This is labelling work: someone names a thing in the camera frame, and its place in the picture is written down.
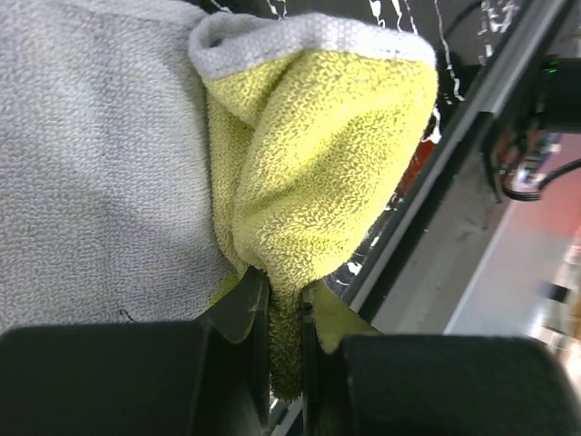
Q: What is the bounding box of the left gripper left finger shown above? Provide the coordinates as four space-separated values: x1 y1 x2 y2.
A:
190 267 271 435

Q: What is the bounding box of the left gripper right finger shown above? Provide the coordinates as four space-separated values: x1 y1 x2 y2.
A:
301 285 363 436

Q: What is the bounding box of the grey towel yellow frog print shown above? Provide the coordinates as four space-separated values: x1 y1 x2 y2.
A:
1 1 438 400

